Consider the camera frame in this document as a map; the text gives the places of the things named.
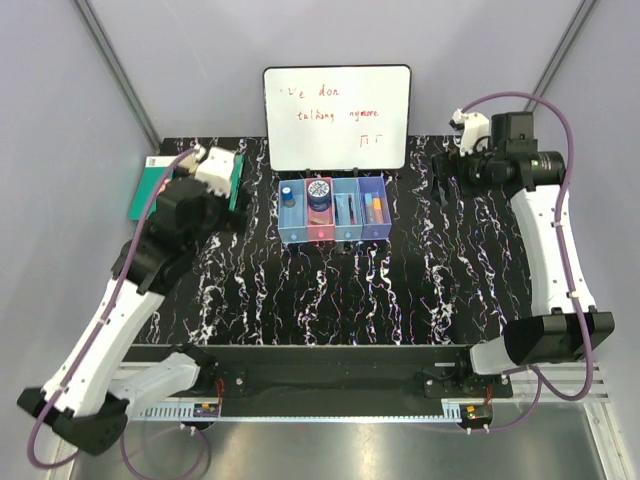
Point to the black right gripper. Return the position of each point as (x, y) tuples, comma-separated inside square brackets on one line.
[(445, 165)]

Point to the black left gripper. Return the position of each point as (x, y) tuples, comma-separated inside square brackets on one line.
[(234, 220)]

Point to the blue grey glue stick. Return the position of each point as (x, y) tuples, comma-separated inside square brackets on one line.
[(288, 197)]

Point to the light blue bin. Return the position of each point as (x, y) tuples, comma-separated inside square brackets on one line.
[(292, 221), (348, 186)]

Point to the purple bin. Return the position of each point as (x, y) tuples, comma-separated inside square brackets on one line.
[(376, 186)]

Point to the blue white highlighter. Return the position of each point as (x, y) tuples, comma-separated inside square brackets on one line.
[(369, 208)]

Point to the pink bin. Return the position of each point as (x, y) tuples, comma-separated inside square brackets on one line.
[(320, 232)]

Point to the blue ink bottle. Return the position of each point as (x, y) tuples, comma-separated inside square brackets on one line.
[(319, 195)]

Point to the red pen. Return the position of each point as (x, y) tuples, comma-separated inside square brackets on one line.
[(352, 210)]

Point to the blue clear pen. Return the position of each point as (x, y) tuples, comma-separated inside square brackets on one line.
[(343, 209)]

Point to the orange highlighter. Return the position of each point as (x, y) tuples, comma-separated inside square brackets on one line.
[(378, 210)]

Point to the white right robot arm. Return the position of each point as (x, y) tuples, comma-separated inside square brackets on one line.
[(501, 154)]

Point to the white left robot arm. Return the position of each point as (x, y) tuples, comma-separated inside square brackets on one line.
[(82, 402)]

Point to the black marble pattern mat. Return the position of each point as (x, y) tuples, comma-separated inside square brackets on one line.
[(453, 273)]

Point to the small whiteboard with red writing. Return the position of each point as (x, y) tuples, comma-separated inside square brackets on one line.
[(337, 118)]

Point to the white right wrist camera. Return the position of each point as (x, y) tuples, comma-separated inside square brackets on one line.
[(474, 131)]

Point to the white slotted cable duct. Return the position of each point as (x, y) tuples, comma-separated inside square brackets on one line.
[(236, 411)]

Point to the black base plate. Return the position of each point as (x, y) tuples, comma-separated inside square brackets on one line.
[(362, 375)]

